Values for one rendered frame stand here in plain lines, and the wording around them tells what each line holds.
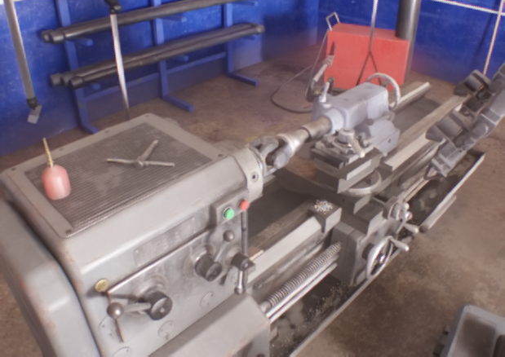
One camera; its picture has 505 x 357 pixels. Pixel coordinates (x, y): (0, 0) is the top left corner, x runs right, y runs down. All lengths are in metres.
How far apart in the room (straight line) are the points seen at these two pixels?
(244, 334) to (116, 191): 0.64
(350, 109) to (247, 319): 1.04
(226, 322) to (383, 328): 1.28
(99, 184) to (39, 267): 0.27
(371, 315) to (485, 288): 0.79
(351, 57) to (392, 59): 0.44
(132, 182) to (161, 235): 0.16
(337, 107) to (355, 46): 2.77
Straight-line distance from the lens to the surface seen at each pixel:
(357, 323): 2.54
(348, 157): 1.66
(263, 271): 1.60
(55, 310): 1.06
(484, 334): 2.36
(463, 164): 3.32
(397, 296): 2.73
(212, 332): 1.43
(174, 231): 1.12
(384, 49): 4.68
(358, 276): 1.96
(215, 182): 1.18
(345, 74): 4.85
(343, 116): 1.99
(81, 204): 1.12
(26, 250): 1.12
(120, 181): 1.18
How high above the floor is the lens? 1.97
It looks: 33 degrees down
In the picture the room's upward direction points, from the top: straight up
